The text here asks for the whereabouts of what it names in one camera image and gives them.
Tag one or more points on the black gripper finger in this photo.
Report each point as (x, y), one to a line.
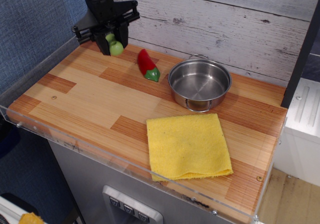
(102, 43)
(122, 35)

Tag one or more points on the grey cabinet with dispenser panel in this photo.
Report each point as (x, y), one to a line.
(107, 193)

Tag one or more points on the clear acrylic left guard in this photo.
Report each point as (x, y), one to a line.
(34, 64)

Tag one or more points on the clear acrylic guard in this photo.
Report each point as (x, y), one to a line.
(34, 64)
(118, 136)

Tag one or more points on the clear acrylic front guard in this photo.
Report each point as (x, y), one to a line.
(118, 136)

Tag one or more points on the steel pot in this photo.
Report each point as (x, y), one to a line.
(198, 83)

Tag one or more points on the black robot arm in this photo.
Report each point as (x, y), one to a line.
(106, 23)

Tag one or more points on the green grey toy spatula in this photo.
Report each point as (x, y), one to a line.
(115, 47)

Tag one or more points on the yellow cloth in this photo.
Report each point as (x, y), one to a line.
(187, 147)

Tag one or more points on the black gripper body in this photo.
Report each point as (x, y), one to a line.
(104, 16)

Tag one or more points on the dark grey right post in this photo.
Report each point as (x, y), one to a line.
(305, 50)

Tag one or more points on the yellow object bottom left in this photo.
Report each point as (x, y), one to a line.
(30, 218)

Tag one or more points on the red toy chili pepper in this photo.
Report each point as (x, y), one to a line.
(147, 67)

